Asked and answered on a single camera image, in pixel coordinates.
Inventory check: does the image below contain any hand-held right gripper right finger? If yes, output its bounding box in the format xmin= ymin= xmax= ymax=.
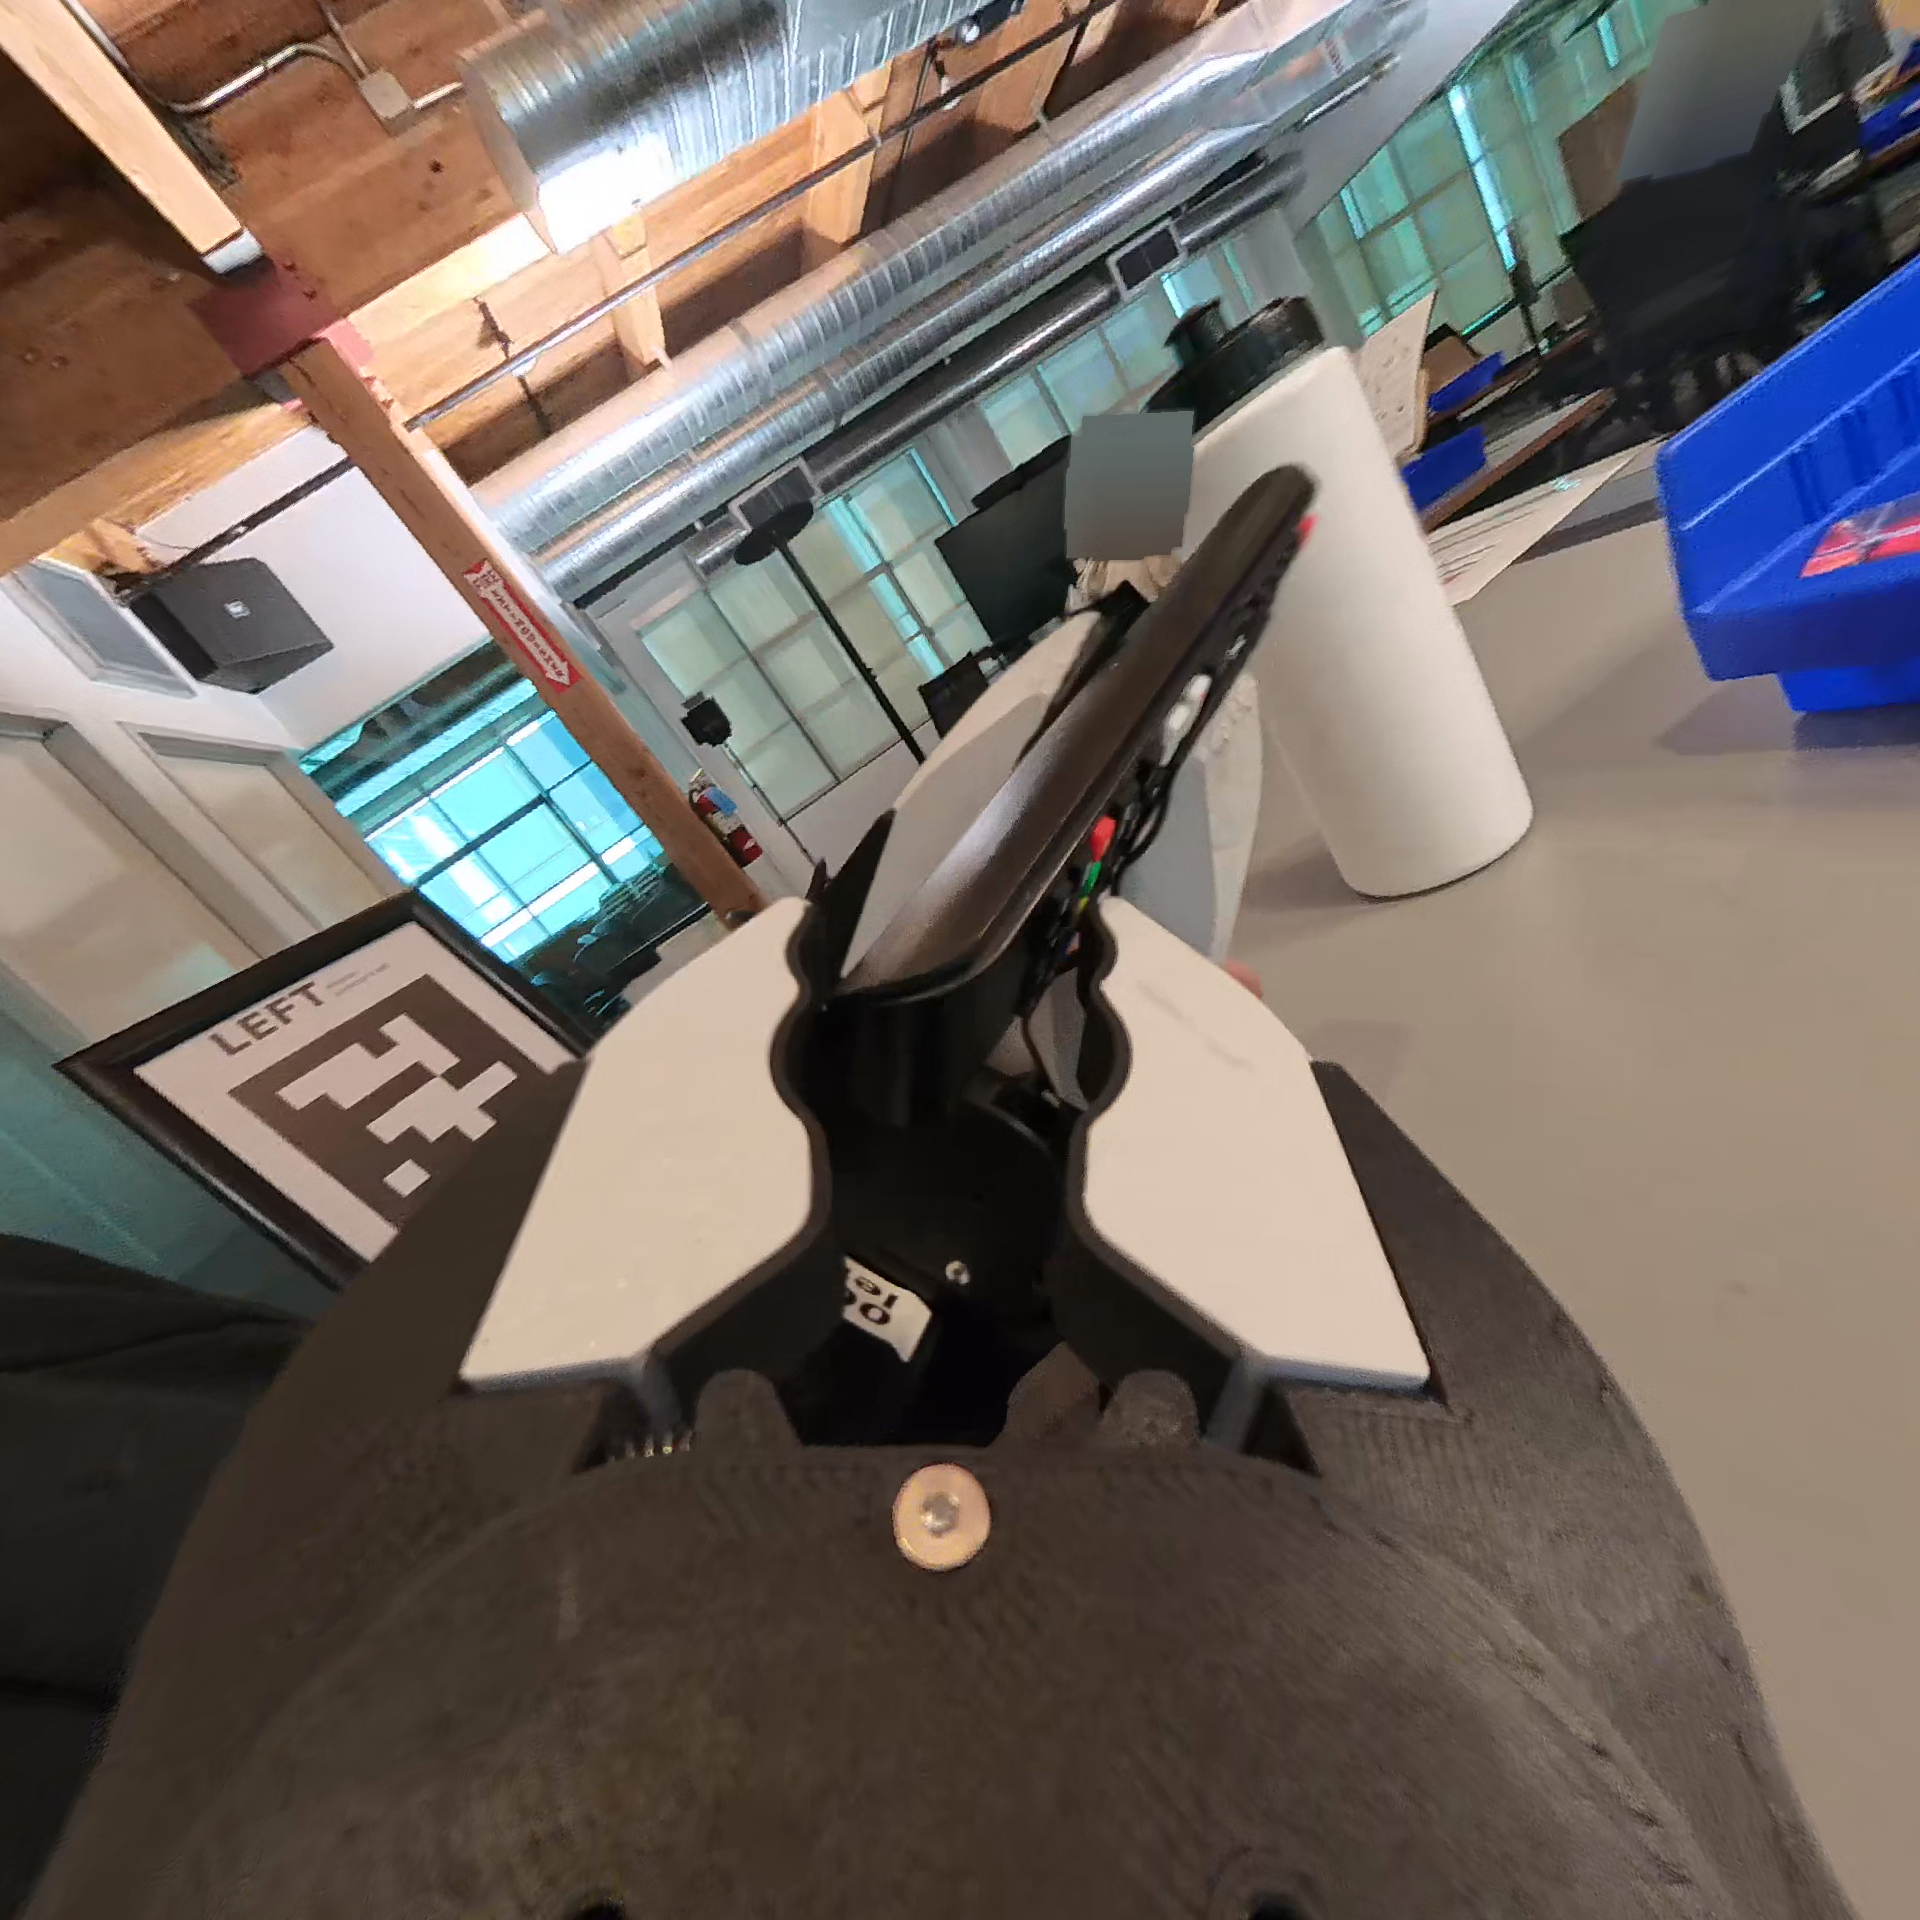
xmin=1057 ymin=901 xmax=1434 ymax=1451

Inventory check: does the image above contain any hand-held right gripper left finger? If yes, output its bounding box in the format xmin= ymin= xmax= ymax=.
xmin=463 ymin=896 xmax=834 ymax=1442

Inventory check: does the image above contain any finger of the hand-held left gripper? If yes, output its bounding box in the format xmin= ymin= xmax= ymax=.
xmin=884 ymin=623 xmax=1120 ymax=834
xmin=1103 ymin=683 xmax=1270 ymax=962

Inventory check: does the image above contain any black curved electronic device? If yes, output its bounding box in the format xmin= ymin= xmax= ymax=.
xmin=829 ymin=464 xmax=1322 ymax=1011

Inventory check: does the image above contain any white plastic bottle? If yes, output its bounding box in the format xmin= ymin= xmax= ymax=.
xmin=1171 ymin=296 xmax=1536 ymax=901

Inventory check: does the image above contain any blue plastic bin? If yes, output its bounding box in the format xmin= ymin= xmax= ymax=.
xmin=1655 ymin=254 xmax=1920 ymax=716

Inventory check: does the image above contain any black monitor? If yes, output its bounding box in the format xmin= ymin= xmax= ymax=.
xmin=935 ymin=464 xmax=1087 ymax=651

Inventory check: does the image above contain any frosted glass window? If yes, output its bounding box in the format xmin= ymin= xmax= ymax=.
xmin=601 ymin=90 xmax=1645 ymax=821

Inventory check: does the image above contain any black studio light on tripod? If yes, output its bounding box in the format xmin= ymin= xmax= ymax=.
xmin=679 ymin=693 xmax=752 ymax=842

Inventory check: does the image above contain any black floor lamp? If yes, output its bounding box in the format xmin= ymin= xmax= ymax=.
xmin=731 ymin=502 xmax=932 ymax=770

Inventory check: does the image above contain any black framed board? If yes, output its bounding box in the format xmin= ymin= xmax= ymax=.
xmin=57 ymin=892 xmax=601 ymax=1288

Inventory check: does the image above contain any glass pane window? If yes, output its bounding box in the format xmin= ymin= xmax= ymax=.
xmin=301 ymin=675 xmax=710 ymax=971

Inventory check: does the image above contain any white printed paper sheet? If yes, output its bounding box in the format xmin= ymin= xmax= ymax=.
xmin=1423 ymin=446 xmax=1680 ymax=611
xmin=1355 ymin=296 xmax=1441 ymax=452

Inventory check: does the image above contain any small blue bin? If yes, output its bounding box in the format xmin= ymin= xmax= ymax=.
xmin=1398 ymin=427 xmax=1493 ymax=508

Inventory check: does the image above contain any person's black jacket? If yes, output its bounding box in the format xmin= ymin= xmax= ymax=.
xmin=0 ymin=1231 xmax=324 ymax=1699

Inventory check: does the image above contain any black office chair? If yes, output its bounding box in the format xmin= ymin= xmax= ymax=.
xmin=1560 ymin=195 xmax=1811 ymax=441

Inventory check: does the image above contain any silver spiral air duct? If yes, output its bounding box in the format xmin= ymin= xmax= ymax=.
xmin=472 ymin=127 xmax=1315 ymax=594

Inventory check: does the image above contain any wooden post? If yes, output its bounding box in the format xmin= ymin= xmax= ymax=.
xmin=195 ymin=285 xmax=770 ymax=925

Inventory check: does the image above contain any black wall speaker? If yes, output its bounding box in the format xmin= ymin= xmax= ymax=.
xmin=127 ymin=559 xmax=336 ymax=697

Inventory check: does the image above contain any wide silver air duct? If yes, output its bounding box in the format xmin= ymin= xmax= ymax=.
xmin=454 ymin=0 xmax=993 ymax=259

